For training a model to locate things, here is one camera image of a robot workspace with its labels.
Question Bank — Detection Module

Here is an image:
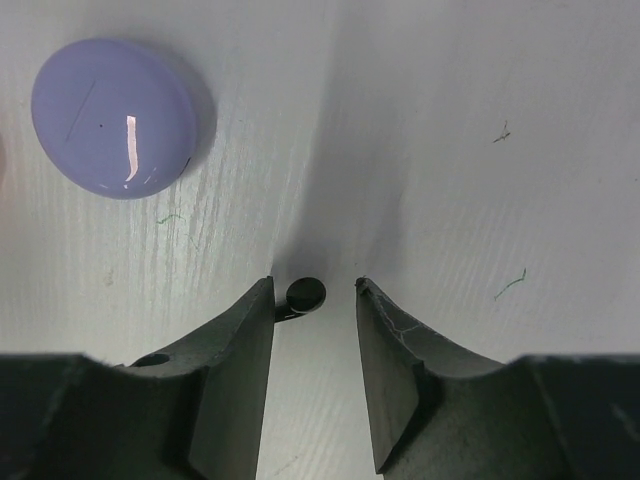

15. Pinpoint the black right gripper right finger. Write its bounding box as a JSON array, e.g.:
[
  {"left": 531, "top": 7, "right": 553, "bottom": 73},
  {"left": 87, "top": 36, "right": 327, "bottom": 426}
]
[{"left": 356, "top": 278, "right": 639, "bottom": 479}]

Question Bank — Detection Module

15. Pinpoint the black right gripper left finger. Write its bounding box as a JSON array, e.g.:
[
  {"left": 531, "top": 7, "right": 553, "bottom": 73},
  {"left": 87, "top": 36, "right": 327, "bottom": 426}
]
[{"left": 1, "top": 277, "right": 275, "bottom": 479}]

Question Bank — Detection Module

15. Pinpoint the lilac earbud charging case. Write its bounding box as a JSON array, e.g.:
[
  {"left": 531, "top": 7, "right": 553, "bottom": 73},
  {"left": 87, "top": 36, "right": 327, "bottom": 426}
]
[{"left": 31, "top": 39, "right": 198, "bottom": 200}]

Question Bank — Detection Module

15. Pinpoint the orange earbud charging case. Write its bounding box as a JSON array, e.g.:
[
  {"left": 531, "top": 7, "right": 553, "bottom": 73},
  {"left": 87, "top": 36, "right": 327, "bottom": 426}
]
[{"left": 0, "top": 138, "right": 5, "bottom": 180}]

